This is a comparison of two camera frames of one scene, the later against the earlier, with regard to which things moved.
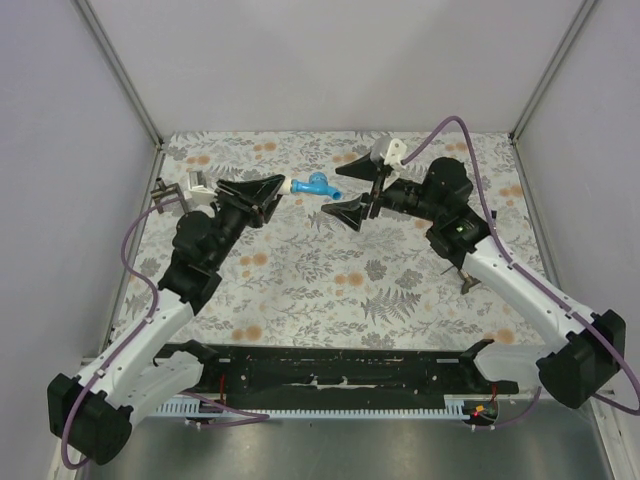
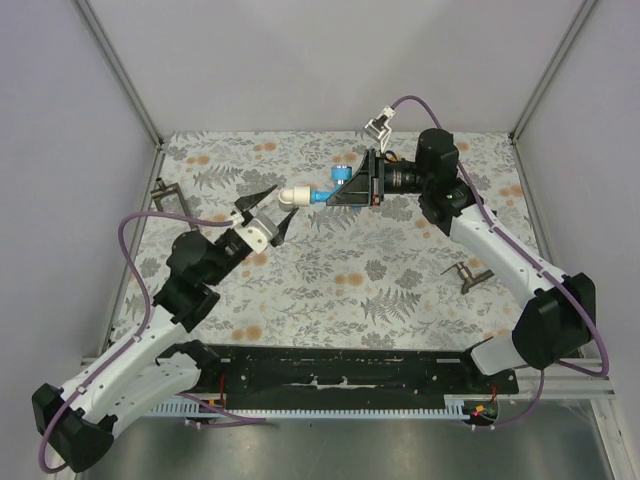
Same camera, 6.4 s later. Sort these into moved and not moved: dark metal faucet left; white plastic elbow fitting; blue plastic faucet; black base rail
Moved: blue plastic faucet; white plastic elbow fitting
Not moved: dark metal faucet left; black base rail
